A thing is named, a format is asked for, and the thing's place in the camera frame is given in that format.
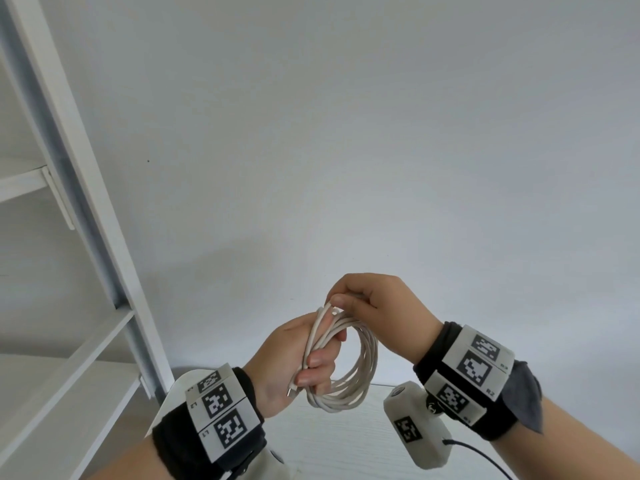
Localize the person's right hand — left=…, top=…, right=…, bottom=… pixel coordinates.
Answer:
left=325, top=273, right=444, bottom=366

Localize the person's left hand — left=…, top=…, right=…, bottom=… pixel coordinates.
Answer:
left=243, top=311, right=347, bottom=419

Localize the white cable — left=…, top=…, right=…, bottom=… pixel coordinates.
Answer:
left=286, top=303, right=379, bottom=414

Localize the person's right forearm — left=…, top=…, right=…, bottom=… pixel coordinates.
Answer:
left=486, top=395, right=640, bottom=480

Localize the black wristband with marker plates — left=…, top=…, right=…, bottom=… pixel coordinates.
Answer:
left=412, top=322, right=544, bottom=441
left=152, top=364, right=269, bottom=480

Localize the white shelf unit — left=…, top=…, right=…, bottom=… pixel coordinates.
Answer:
left=0, top=0, right=176, bottom=480

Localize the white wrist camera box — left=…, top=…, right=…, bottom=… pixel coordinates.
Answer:
left=383, top=381, right=453, bottom=470

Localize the thin black cable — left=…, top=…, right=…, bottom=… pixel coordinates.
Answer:
left=442, top=439, right=517, bottom=480

